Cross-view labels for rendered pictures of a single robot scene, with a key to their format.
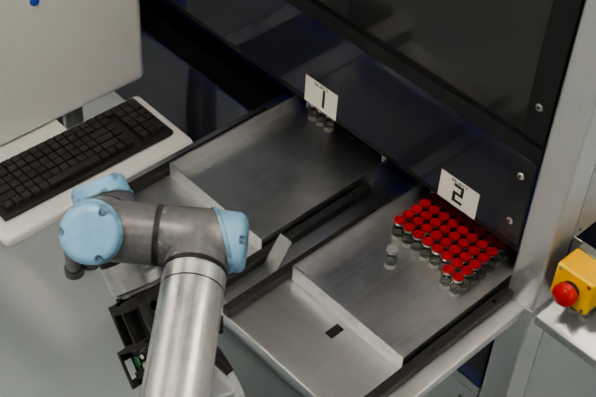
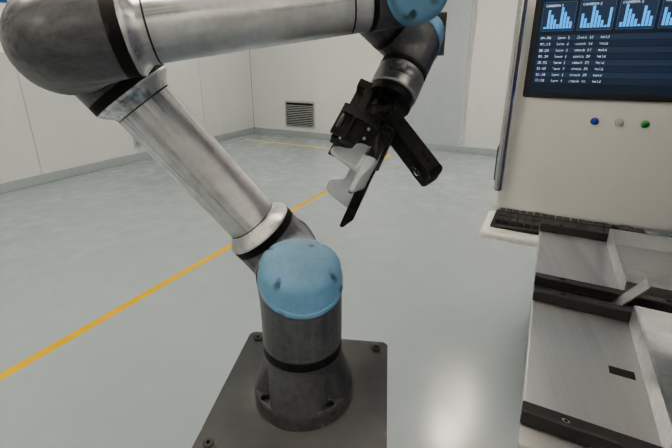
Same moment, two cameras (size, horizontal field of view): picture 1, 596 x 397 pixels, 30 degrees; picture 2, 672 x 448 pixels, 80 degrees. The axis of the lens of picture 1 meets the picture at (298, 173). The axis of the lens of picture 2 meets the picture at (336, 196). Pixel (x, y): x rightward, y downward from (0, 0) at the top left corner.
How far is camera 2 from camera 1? 1.31 m
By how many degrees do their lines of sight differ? 65
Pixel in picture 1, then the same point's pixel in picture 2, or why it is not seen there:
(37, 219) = (507, 233)
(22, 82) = (564, 176)
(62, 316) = not seen: hidden behind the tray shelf
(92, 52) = (628, 185)
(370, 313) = not seen: outside the picture
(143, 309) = (368, 93)
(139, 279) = (382, 71)
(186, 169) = (625, 245)
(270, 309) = (575, 319)
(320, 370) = (559, 375)
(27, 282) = not seen: hidden behind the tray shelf
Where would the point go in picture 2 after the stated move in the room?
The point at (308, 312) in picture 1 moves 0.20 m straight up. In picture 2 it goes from (611, 345) to (645, 219)
